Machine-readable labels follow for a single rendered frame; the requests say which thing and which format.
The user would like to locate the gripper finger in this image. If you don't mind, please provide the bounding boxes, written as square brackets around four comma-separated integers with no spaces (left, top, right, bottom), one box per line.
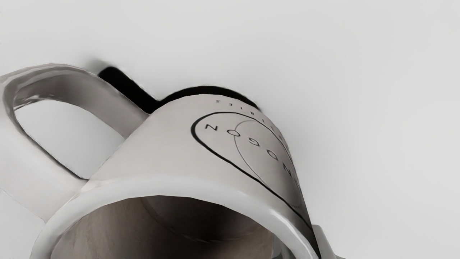
[311,224,346,259]

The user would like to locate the white mug with black print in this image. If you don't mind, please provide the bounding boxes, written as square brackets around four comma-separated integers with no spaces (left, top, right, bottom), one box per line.
[0,63,322,259]

